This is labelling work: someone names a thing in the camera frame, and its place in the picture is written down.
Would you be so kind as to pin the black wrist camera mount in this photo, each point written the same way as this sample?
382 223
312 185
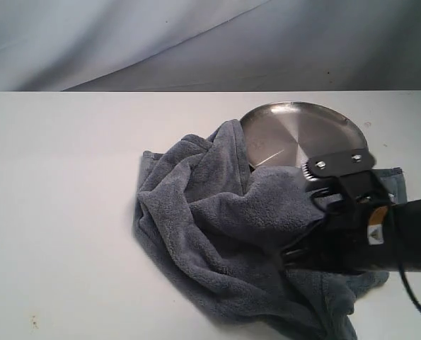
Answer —
341 181

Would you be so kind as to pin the round steel plate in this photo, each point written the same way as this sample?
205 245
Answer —
289 133

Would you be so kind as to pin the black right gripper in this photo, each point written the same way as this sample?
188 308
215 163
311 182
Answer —
349 240

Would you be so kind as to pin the grey fleece towel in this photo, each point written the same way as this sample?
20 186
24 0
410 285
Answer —
212 226

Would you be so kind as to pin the white backdrop sheet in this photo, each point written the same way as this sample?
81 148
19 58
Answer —
210 45

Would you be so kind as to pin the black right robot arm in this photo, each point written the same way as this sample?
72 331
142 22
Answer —
408 220

